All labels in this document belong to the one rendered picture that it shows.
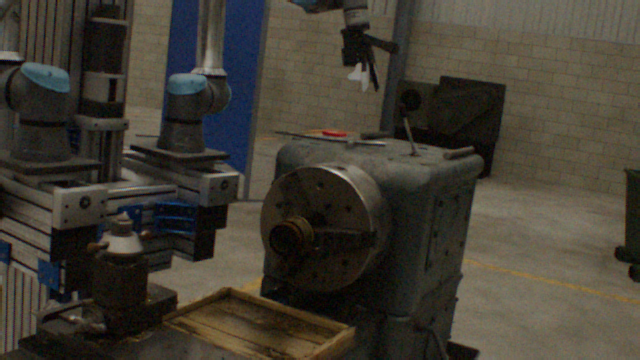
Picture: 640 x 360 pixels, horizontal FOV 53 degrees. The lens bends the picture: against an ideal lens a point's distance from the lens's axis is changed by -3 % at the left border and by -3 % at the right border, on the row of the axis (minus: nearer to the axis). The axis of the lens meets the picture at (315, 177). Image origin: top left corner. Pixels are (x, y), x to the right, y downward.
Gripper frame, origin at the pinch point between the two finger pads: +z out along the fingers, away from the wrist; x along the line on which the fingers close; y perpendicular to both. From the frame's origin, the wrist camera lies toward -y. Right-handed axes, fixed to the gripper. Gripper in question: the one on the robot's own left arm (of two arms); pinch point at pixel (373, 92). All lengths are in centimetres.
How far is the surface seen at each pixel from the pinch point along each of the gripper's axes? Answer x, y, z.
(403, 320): 30, -8, 60
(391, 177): 29.0, -9.2, 23.0
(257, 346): 71, 14, 52
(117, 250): 101, 22, 24
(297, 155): 24.0, 17.2, 15.0
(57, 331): 103, 36, 37
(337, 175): 43.6, 0.3, 19.8
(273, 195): 41, 19, 23
